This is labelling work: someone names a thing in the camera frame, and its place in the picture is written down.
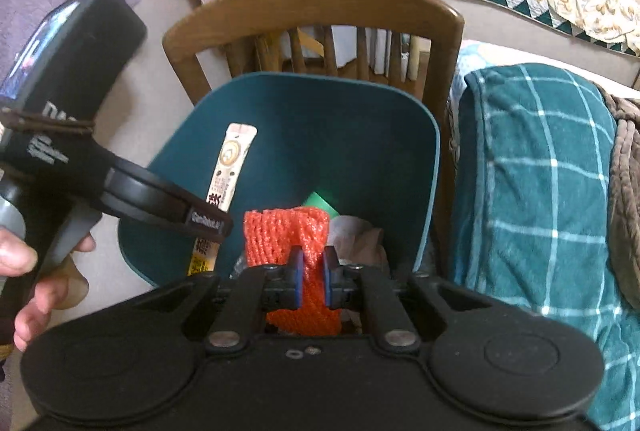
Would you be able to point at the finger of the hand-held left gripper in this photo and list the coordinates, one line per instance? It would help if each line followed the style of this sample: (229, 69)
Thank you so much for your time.
(205, 218)

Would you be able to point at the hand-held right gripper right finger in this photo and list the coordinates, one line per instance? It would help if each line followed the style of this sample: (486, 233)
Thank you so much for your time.
(330, 276)

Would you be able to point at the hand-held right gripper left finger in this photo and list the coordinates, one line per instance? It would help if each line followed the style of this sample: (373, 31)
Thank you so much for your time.
(296, 276)

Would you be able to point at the orange foam net sleeve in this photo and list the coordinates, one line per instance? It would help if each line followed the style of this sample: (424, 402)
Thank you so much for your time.
(280, 236)

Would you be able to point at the beige stick packet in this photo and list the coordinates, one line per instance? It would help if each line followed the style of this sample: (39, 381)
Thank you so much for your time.
(235, 151)

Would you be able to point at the green cardboard canister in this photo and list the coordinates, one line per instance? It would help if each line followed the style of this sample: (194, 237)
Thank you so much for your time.
(320, 202)

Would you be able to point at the teal plastic bin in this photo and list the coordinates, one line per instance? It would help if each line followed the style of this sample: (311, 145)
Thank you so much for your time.
(325, 136)

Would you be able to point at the person's left hand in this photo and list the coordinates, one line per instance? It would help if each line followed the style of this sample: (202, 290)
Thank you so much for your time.
(50, 291)

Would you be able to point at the white crumpled tissue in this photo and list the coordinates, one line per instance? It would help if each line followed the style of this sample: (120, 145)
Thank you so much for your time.
(357, 241)

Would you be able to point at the teal plaid blanket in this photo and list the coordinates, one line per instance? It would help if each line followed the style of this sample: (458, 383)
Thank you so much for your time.
(530, 191)

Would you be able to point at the wooden chair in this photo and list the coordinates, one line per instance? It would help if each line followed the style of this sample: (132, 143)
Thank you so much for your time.
(310, 3)

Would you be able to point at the brown fleece blanket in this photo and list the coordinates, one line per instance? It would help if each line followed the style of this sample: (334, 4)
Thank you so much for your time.
(625, 171)

